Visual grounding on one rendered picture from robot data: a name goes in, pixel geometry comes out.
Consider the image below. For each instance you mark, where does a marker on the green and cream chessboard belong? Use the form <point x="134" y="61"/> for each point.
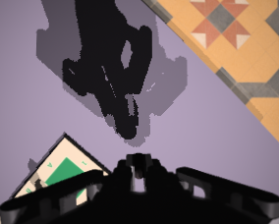
<point x="67" y="160"/>

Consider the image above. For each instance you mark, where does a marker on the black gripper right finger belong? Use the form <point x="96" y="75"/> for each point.
<point x="260" y="205"/>

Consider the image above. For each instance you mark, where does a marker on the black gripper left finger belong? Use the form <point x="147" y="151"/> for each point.
<point x="48" y="203"/>

